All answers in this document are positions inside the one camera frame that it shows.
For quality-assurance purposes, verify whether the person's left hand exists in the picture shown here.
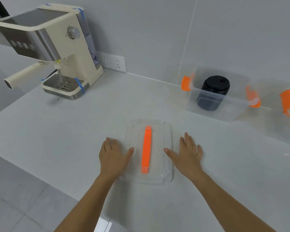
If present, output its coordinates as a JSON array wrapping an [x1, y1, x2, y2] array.
[[98, 137, 135, 183]]

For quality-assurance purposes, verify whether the person's right hand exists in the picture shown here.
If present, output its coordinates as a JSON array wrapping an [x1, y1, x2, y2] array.
[[163, 132, 204, 183]]

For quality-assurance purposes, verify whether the clear box lid orange handle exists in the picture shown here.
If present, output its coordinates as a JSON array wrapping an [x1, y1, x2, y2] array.
[[120, 119, 174, 185]]

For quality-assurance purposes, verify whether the stack of black lids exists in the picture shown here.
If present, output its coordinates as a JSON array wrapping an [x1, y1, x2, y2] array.
[[196, 76, 230, 111]]

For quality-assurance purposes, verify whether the person's right forearm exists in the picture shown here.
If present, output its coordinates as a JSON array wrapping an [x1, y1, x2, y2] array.
[[193, 170, 277, 232]]

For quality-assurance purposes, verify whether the person's left forearm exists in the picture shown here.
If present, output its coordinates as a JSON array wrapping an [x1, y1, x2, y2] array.
[[54, 174, 118, 232]]

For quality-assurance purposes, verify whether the cream water dispenser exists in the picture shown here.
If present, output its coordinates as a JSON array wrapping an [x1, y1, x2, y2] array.
[[0, 3, 104, 101]]

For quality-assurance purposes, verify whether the white wall socket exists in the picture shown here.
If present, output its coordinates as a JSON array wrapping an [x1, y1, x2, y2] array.
[[96, 52, 127, 73]]

